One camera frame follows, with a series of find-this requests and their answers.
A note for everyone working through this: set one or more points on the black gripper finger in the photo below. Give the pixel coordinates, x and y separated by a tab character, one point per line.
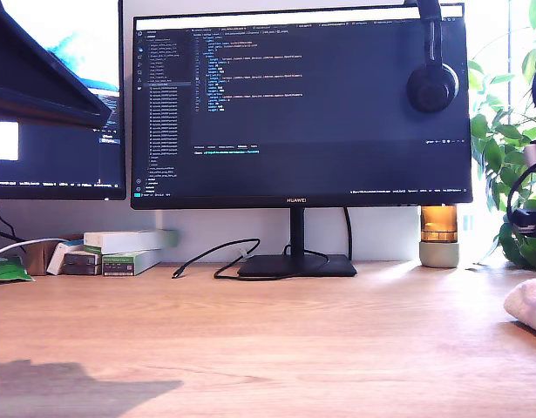
41	111
32	65

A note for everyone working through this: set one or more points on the pastel checked tea towel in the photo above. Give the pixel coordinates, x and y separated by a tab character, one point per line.
529	305

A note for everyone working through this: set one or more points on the black monitor with purple terminal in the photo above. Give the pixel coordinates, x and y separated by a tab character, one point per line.
54	165

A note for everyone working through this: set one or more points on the brown cardboard box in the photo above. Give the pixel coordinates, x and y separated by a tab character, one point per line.
36	261

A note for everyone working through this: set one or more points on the long white box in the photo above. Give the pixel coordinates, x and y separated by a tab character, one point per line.
119	240

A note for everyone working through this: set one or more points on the small dark grey box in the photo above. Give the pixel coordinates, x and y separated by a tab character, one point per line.
80	258
80	269

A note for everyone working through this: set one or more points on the white box with teal edge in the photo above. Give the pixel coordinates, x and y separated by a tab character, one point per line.
54	263

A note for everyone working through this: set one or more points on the green pouch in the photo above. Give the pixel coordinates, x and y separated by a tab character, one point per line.
6	270

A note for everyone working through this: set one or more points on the green and white box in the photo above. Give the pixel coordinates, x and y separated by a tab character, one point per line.
119	263

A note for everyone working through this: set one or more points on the black Huawei monitor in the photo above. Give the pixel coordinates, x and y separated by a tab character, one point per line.
293	130

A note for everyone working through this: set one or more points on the black monitor stand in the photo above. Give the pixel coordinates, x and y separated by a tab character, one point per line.
297	261

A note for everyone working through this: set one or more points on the black headphones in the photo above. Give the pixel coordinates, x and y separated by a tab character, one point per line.
433	87

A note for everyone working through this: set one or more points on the amber bottle in green cup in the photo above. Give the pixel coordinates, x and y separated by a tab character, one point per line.
439	257

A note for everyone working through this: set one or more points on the small white blue-barred device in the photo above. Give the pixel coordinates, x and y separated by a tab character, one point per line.
468	222

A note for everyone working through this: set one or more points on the green leafy houseplant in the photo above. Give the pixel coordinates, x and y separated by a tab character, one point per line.
494	130

